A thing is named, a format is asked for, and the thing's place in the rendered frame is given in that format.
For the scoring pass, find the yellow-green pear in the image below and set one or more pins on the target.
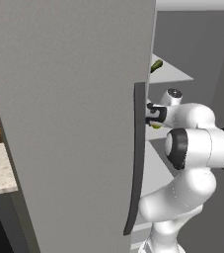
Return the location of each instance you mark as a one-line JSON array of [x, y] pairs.
[[156, 126]]

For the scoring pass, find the grey fridge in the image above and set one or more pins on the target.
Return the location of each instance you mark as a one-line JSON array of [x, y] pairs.
[[199, 49]]

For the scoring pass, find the green squash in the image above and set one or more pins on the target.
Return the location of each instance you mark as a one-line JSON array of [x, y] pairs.
[[156, 66]]

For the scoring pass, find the grey freezer rack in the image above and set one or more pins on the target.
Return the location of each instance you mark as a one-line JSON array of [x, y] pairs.
[[154, 161], [169, 74]]

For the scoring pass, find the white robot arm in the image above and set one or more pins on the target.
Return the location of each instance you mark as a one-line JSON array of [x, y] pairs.
[[189, 194]]

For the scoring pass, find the grey freezer door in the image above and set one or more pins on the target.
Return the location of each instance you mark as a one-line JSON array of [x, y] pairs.
[[67, 115]]

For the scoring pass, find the grey base cupboard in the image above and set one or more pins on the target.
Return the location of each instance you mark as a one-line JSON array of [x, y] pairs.
[[23, 220]]

